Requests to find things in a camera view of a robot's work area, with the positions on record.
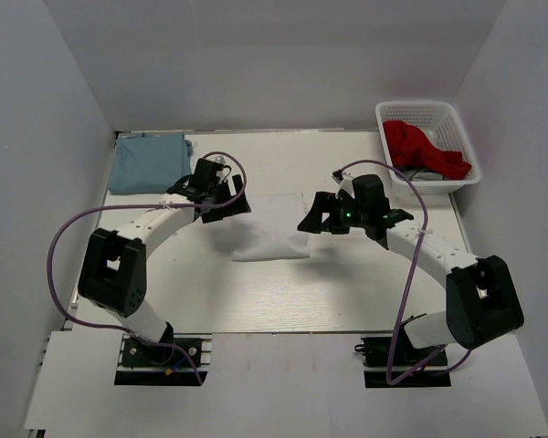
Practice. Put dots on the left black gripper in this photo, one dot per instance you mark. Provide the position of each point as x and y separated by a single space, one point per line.
237 206

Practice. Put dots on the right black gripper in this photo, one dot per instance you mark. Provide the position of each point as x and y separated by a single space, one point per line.
325 203

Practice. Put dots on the white t-shirt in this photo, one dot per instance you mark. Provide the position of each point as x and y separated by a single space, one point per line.
270 230

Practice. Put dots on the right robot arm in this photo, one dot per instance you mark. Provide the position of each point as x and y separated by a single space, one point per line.
481 300

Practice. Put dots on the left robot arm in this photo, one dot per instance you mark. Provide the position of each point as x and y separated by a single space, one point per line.
114 272

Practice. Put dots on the red t-shirt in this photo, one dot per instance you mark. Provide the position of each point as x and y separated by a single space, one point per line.
409 147

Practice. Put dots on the folded light blue t-shirt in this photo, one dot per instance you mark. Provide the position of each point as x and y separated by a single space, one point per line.
149 163

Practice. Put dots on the white plastic basket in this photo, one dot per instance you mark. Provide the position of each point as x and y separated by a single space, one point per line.
440 123

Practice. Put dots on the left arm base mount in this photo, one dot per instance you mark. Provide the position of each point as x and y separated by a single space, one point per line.
145 365

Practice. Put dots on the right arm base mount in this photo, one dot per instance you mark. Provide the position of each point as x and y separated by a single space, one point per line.
373 350

